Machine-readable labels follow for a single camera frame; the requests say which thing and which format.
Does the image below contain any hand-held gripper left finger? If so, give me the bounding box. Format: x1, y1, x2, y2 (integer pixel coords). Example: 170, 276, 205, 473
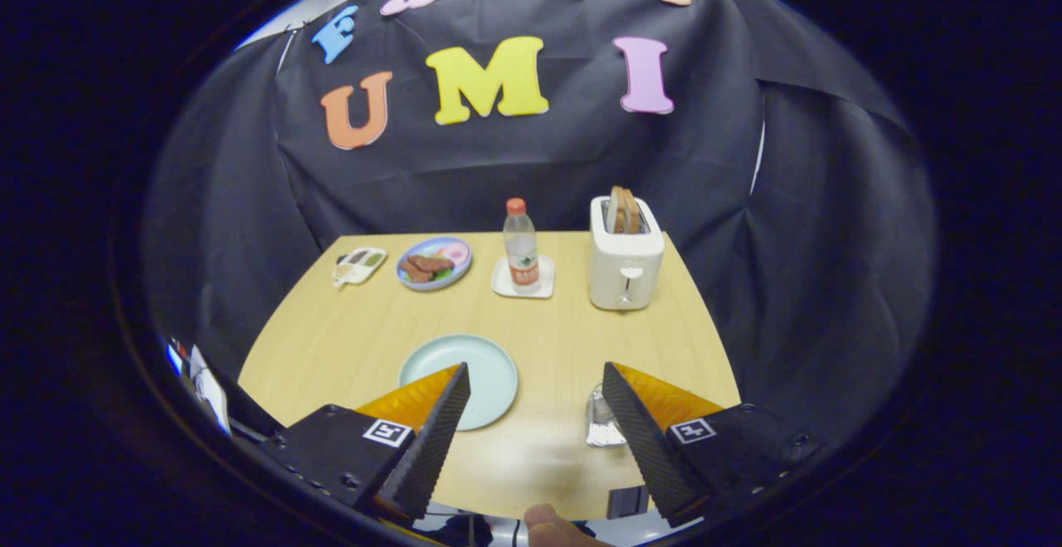
265, 362, 472, 523

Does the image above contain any white toaster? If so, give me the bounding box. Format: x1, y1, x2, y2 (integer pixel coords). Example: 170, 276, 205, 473
588, 195, 665, 312

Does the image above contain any red capped water bottle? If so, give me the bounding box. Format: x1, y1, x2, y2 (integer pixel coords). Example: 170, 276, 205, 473
504, 198, 541, 295

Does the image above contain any blue oval food plate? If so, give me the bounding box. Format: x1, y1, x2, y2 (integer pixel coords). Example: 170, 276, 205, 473
396, 237, 473, 292

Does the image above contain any mint green plate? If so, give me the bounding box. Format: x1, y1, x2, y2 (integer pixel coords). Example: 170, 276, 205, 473
398, 334, 519, 432

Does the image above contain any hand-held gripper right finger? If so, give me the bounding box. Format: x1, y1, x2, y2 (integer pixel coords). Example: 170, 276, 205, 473
602, 362, 826, 529

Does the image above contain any white square coaster tray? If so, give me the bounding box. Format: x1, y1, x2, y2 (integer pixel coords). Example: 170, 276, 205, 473
491, 255, 556, 300

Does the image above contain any black box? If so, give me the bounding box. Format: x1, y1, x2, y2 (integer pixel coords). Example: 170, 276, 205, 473
608, 486, 650, 520

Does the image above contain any white paper sheet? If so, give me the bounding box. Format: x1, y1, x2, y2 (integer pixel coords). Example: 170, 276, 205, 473
189, 346, 231, 432

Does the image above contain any clear cutlery drainer basket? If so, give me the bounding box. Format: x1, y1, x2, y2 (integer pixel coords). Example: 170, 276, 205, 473
586, 383, 629, 448

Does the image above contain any white divided sauce dish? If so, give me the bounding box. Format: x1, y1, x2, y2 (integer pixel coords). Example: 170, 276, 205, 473
333, 247, 388, 289

